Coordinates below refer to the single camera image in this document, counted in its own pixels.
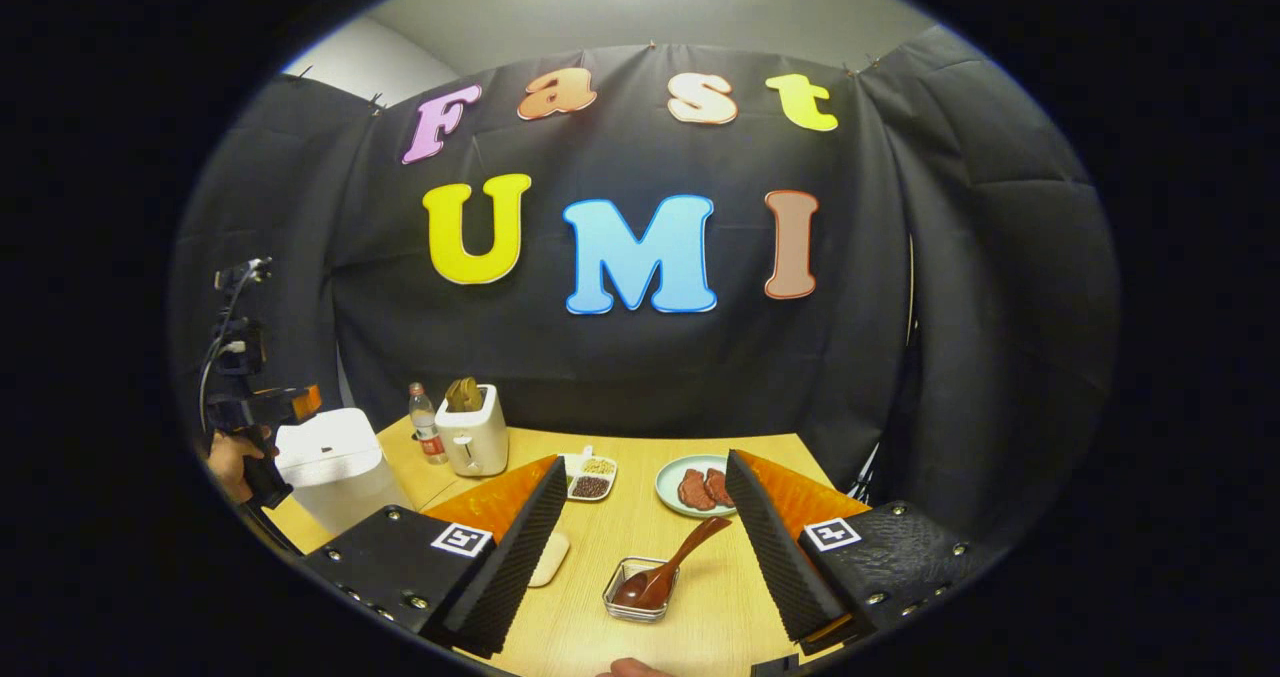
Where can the metal tripod leg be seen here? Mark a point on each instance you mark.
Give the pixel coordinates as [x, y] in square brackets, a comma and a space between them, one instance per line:
[865, 472]

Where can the brown wooden spoon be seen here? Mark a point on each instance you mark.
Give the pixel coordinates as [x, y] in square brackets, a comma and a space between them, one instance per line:
[645, 587]

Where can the white toaster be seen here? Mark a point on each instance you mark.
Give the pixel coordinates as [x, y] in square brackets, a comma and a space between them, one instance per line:
[475, 442]

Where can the pale green plate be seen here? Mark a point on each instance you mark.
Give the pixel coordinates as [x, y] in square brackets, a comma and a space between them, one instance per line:
[668, 487]

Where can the red meat slice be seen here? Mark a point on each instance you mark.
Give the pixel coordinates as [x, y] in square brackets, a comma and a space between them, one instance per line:
[720, 487]
[695, 490]

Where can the white rice cooker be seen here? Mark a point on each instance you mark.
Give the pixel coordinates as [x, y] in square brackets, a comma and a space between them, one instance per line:
[335, 467]

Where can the clear plastic water bottle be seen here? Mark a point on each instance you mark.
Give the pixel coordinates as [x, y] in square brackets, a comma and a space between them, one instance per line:
[428, 427]

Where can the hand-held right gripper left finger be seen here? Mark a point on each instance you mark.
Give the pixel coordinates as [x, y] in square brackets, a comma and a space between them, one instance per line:
[515, 557]

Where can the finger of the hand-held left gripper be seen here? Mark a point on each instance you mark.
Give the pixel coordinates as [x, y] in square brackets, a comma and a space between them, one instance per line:
[306, 402]

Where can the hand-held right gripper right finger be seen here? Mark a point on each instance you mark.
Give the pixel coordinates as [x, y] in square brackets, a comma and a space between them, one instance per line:
[775, 557]

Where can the white divided bean dish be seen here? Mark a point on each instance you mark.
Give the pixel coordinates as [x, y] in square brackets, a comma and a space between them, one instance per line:
[590, 482]

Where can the white rice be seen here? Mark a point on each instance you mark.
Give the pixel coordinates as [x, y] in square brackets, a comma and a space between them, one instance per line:
[545, 562]

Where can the metal chopstick holder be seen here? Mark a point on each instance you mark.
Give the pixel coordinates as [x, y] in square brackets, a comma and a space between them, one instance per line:
[625, 612]

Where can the black backdrop cloth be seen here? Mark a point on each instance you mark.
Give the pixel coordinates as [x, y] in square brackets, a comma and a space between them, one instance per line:
[650, 367]

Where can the brown toast slice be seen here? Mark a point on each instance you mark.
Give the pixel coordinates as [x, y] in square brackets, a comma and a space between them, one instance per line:
[464, 395]

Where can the clear plastic rice container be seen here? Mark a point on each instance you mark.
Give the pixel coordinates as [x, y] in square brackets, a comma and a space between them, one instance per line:
[548, 557]

